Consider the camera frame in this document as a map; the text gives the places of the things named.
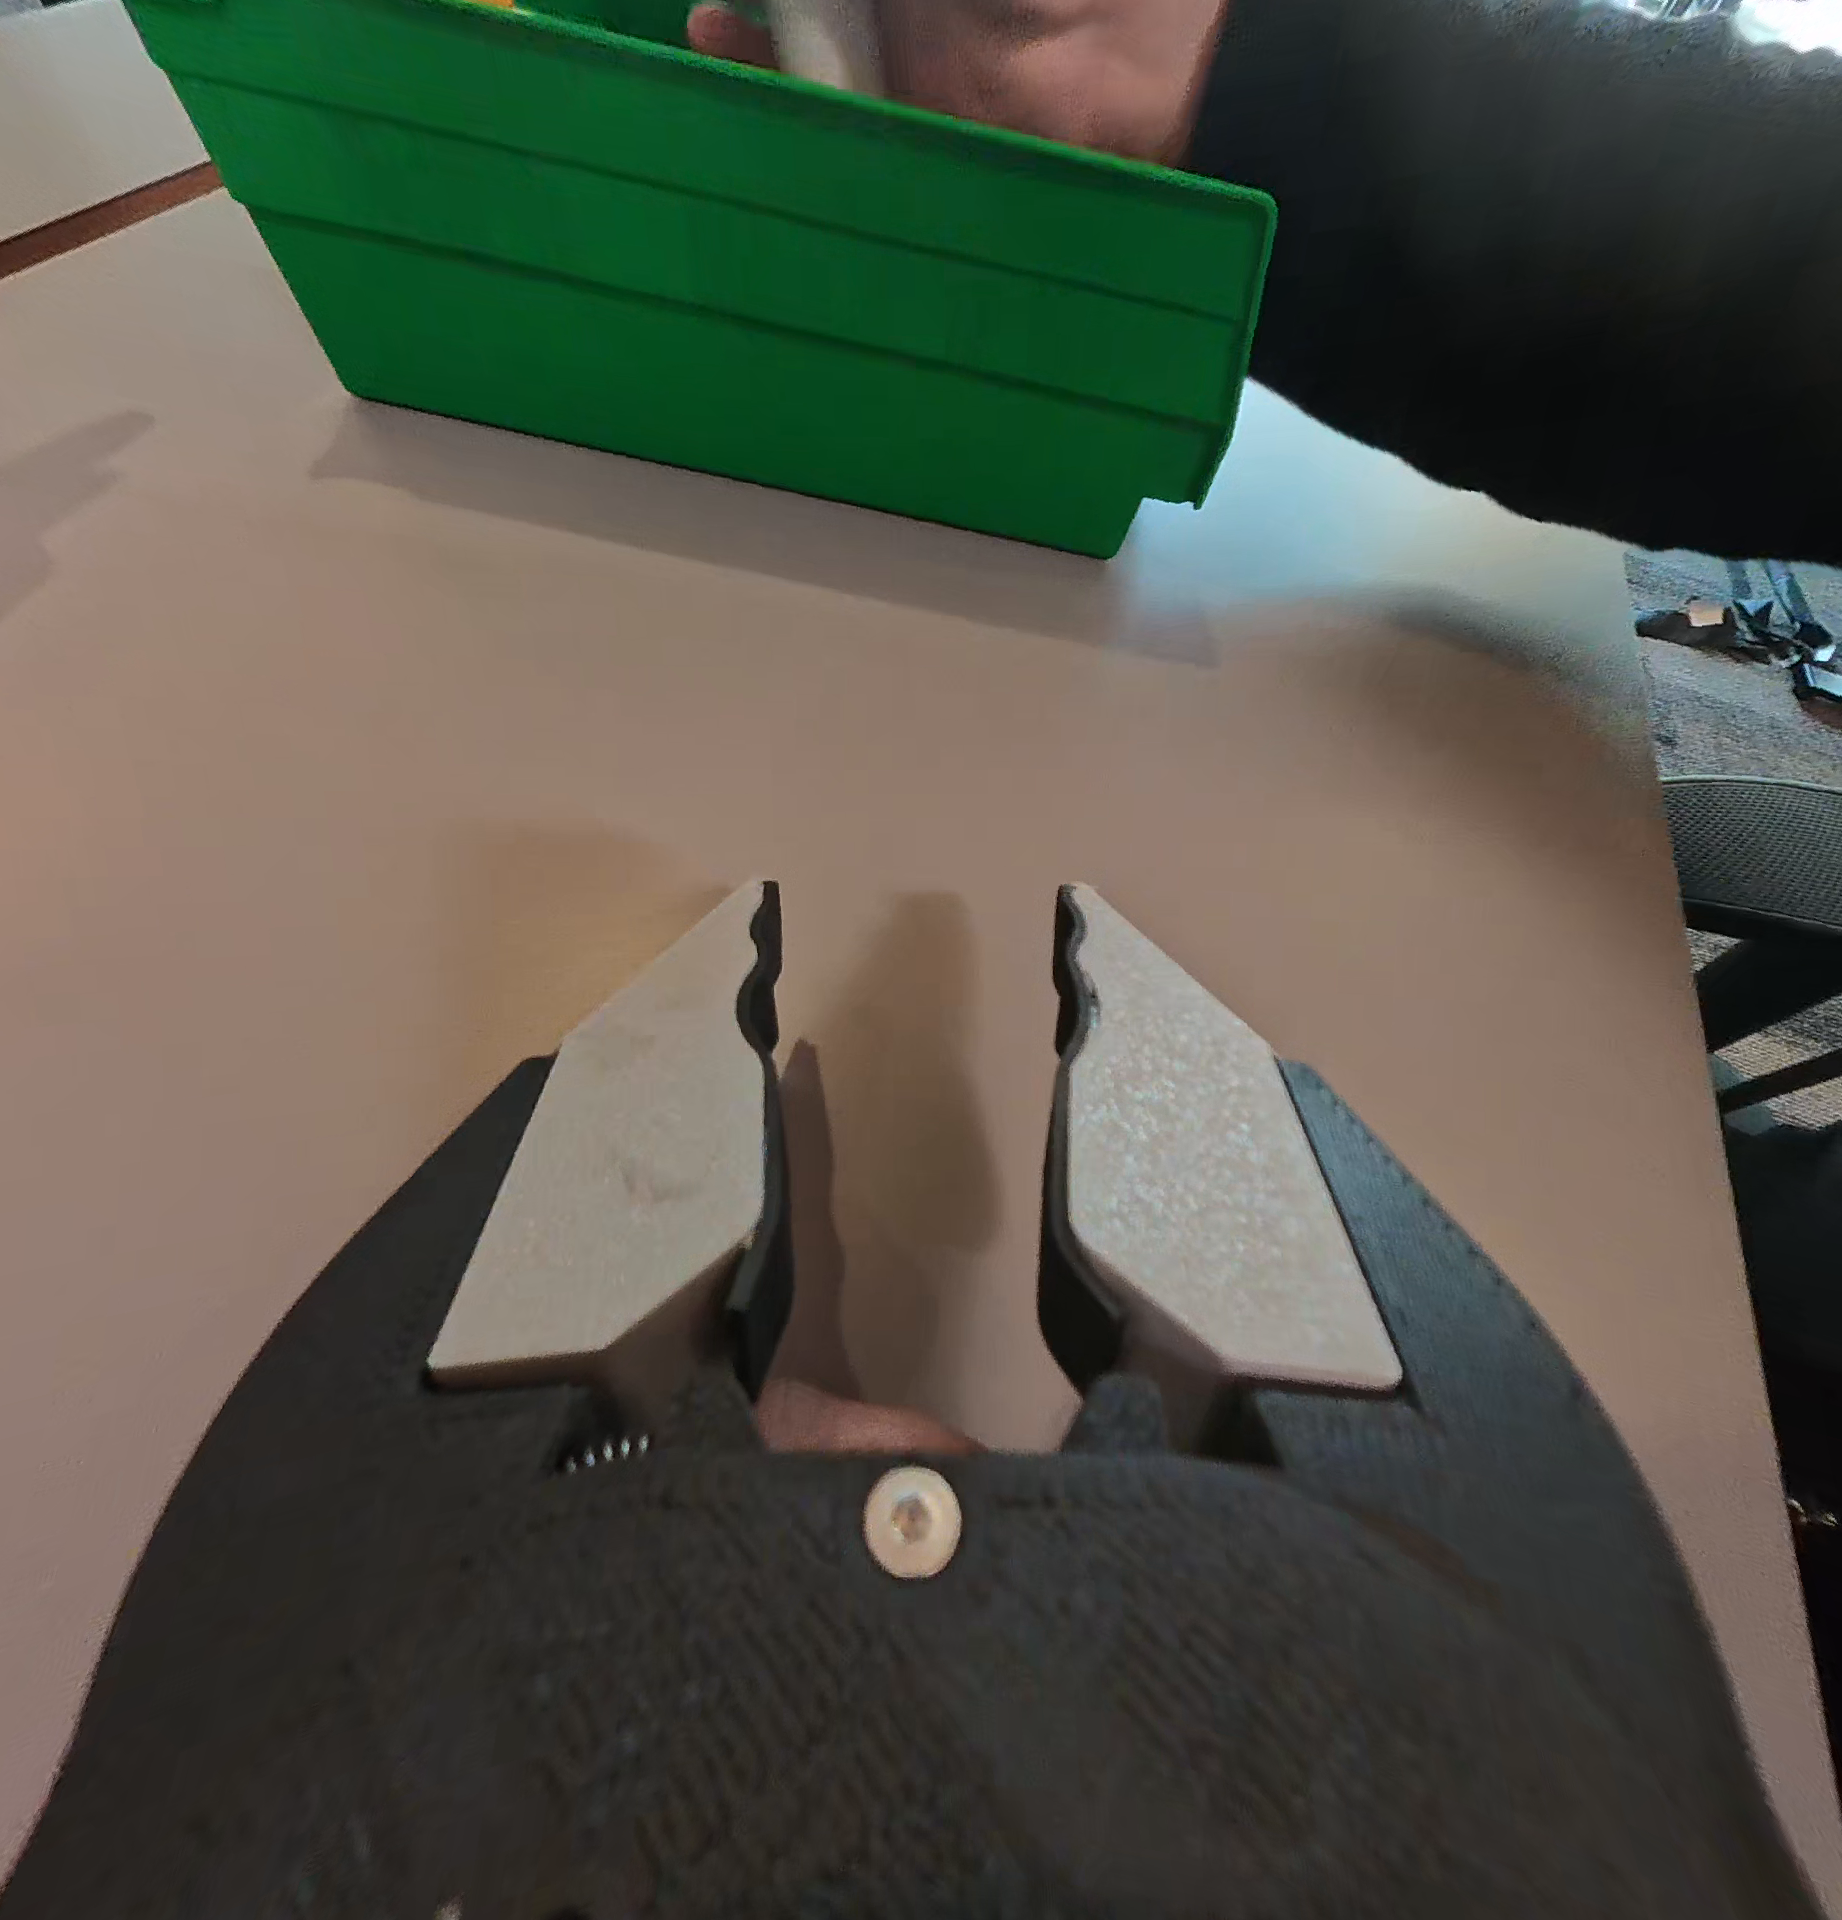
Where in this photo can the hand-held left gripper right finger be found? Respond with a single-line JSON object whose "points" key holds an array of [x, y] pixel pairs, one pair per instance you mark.
{"points": [[1206, 1201]]}

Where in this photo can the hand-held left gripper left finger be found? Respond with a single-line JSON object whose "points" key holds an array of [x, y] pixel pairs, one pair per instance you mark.
{"points": [[606, 1201]]}

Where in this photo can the person's right forearm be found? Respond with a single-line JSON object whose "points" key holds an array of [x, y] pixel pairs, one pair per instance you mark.
{"points": [[1583, 271]]}

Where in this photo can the person's right hand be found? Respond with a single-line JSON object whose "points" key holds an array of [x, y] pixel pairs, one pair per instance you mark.
{"points": [[1041, 67]]}

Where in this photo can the green plastic bin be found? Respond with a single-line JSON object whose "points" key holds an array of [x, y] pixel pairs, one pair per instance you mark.
{"points": [[713, 331]]}

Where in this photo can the black office chair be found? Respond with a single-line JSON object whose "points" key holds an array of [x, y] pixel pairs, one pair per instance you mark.
{"points": [[1792, 870]]}

